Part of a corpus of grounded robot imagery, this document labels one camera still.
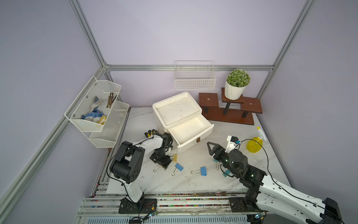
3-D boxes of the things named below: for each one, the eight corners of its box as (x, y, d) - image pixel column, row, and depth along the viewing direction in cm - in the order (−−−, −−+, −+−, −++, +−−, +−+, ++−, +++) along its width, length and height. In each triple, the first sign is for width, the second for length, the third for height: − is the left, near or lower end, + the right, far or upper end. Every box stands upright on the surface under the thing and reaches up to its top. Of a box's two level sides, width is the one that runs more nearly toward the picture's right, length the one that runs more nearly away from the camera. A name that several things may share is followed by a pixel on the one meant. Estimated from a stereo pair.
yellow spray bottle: (253, 155, 95) (266, 140, 80) (243, 145, 100) (253, 129, 85) (257, 151, 97) (271, 136, 82) (247, 142, 102) (258, 126, 87)
